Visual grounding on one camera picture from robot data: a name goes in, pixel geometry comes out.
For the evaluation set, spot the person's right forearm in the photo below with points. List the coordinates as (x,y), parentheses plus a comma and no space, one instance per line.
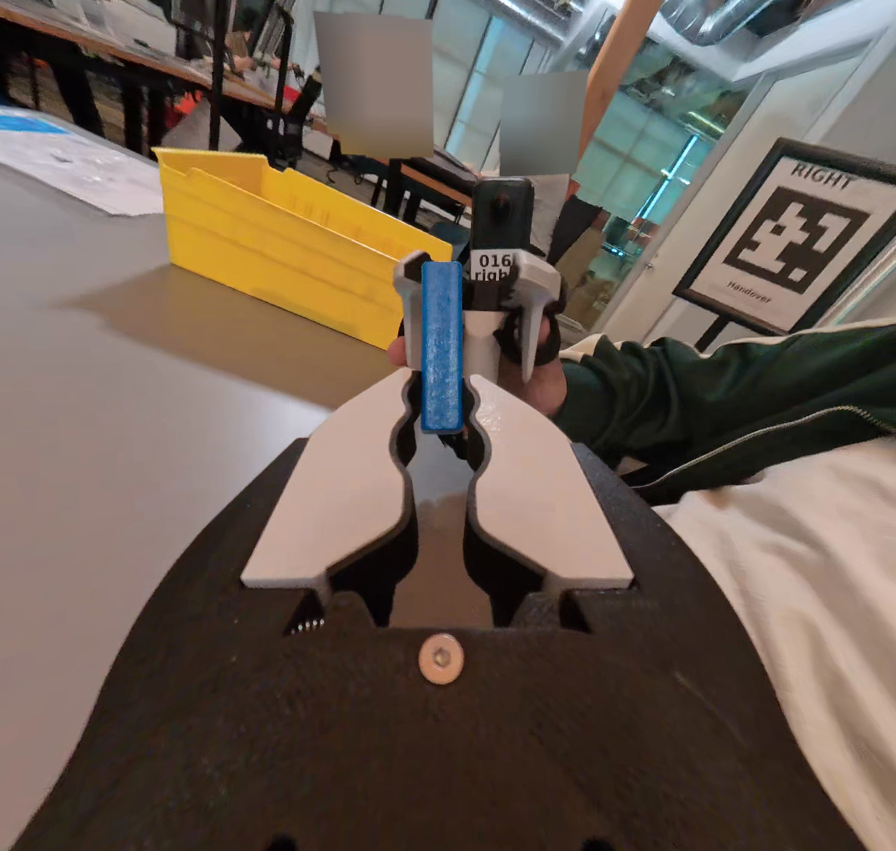
(700,403)

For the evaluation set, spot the black office chair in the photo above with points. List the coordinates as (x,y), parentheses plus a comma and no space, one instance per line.
(577,221)
(297,123)

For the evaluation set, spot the white printed sheet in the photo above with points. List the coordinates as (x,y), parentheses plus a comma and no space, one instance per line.
(70,158)

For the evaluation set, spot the wooden support post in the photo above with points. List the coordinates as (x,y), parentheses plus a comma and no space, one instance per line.
(630,39)

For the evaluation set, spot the yellow plastic bin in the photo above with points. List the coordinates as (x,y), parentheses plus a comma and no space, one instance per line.
(280,263)

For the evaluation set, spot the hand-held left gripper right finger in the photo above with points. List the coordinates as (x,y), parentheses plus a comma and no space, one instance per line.
(539,501)

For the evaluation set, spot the brown cardboard box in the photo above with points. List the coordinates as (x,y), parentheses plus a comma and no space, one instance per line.
(584,263)

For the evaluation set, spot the framed marker sign on stand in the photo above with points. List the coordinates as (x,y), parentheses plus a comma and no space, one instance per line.
(798,235)

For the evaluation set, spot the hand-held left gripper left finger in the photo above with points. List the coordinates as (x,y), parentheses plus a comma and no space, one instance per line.
(336,501)

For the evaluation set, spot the grey desk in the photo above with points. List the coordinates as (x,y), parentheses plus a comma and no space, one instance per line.
(105,410)

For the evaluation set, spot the wooden office desk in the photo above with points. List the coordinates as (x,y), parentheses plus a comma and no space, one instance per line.
(434,179)
(140,60)

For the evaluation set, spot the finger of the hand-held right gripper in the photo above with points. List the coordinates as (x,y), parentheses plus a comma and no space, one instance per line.
(539,281)
(411,284)

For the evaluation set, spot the blue rectangular block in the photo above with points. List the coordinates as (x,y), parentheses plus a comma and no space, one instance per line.
(441,347)

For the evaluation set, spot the person's right hand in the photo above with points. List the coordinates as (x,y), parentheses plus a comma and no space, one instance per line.
(546,385)

